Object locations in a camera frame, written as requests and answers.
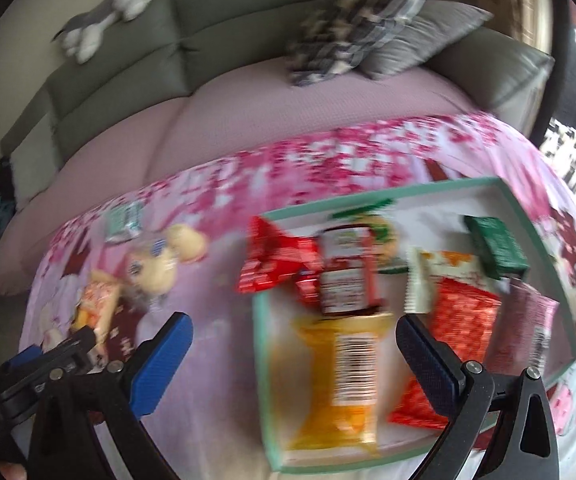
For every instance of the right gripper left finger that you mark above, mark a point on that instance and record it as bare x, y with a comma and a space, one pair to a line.
152, 366

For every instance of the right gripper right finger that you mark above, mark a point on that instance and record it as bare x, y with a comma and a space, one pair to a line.
448, 382

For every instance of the red patterned wafer packet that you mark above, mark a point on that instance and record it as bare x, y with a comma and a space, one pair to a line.
461, 324

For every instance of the pink snack packet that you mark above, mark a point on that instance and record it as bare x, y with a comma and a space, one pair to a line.
522, 331

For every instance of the orange swiss roll packet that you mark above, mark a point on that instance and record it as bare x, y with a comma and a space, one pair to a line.
96, 307

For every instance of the clear bag yellow bun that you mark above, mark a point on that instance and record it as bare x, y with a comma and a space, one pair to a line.
150, 273

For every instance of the yellow cake packet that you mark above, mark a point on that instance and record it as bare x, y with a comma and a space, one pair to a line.
344, 381

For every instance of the dark green small packet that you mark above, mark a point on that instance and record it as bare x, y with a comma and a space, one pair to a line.
500, 254

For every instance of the dark red cake packet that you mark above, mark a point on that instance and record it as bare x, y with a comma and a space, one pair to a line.
347, 283

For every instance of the green rice cracker packet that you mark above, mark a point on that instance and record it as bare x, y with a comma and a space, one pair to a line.
382, 229

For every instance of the red snack bag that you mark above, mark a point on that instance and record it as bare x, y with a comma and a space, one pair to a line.
275, 257

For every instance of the person's left hand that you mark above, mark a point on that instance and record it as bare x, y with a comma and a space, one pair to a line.
11, 471

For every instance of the pink floral cartoon tablecloth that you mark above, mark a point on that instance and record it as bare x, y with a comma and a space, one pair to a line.
208, 422

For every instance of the small green white packet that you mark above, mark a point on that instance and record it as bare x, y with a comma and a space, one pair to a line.
123, 222

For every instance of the pink sofa seat cover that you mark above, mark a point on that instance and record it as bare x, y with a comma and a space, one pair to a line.
242, 109

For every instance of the plain grey cushion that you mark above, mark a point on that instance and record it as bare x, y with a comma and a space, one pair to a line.
438, 24

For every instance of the grey white plush toy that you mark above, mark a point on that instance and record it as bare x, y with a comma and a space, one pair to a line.
81, 36

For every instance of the black patterned cushion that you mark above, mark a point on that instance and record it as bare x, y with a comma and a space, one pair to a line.
339, 34

